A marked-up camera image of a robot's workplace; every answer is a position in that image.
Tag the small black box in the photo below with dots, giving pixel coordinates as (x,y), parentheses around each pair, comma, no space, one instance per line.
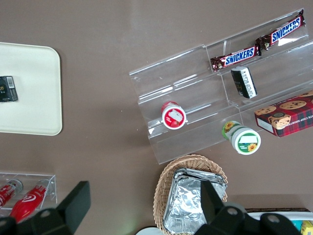
(8,89)

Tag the silver foil packets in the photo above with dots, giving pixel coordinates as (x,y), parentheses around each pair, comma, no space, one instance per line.
(185,200)

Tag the light wicker basket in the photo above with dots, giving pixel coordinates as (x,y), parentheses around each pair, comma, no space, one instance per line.
(166,176)

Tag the red cola bottle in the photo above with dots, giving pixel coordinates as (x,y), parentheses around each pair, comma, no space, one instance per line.
(7,193)
(28,202)

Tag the clear acrylic stepped display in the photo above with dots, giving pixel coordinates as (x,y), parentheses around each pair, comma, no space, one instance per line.
(195,80)

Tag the red strawberry yogurt cup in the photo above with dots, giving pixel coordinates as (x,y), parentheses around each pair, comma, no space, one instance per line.
(174,117)

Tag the yellow snack packet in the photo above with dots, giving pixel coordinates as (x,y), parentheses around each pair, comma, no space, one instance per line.
(307,227)

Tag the beige plastic tray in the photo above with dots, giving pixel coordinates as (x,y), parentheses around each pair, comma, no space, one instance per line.
(31,85)

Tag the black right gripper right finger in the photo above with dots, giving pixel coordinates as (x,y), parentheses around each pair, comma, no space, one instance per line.
(210,203)

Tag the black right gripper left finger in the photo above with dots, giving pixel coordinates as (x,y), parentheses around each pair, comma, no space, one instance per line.
(75,203)

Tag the red tartan cookie box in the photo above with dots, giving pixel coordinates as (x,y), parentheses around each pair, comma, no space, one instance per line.
(288,117)

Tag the teal snack packet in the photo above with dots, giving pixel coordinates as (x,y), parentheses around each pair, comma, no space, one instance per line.
(297,224)

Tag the clear acrylic bottle rack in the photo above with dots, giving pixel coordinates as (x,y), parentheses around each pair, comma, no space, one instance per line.
(52,191)

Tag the white rectangular snack tray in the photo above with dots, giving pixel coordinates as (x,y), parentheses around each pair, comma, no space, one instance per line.
(254,215)

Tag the green sunflower yogurt cup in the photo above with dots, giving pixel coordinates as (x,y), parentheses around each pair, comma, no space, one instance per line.
(245,142)

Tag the black box with white side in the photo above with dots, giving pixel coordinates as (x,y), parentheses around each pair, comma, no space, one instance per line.
(244,82)

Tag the aluminium foil tray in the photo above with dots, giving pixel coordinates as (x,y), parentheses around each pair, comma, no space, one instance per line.
(193,172)

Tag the Snickers chocolate bar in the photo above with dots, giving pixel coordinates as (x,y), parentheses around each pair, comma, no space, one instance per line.
(238,57)
(284,30)

